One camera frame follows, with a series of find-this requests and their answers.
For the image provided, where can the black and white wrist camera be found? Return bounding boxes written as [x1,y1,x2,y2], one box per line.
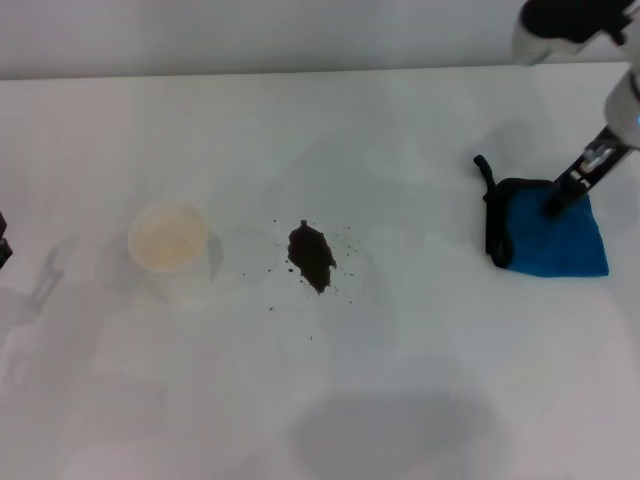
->
[511,0,640,67]

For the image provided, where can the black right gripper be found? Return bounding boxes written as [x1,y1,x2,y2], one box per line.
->
[541,124,634,217]

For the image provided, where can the white paper cup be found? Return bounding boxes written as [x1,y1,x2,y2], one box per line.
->
[126,201,212,307]

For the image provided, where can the blue rag with black trim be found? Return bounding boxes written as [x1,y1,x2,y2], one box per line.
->
[472,154,611,278]

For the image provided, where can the black liquid stain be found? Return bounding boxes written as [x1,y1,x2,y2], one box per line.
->
[285,218,339,296]

